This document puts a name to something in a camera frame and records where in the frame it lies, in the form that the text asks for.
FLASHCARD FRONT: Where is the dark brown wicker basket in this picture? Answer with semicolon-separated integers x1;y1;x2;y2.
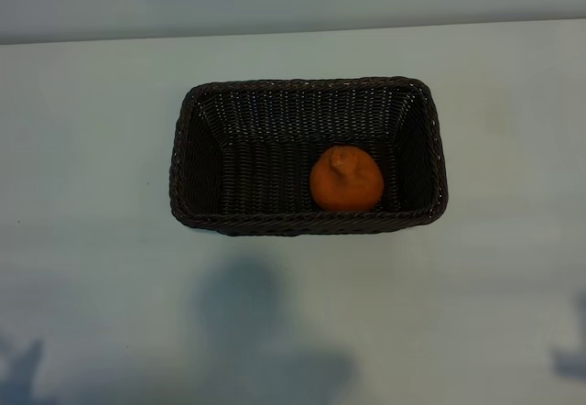
168;74;449;237

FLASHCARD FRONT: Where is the orange fruit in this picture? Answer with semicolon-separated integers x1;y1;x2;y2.
309;144;385;213

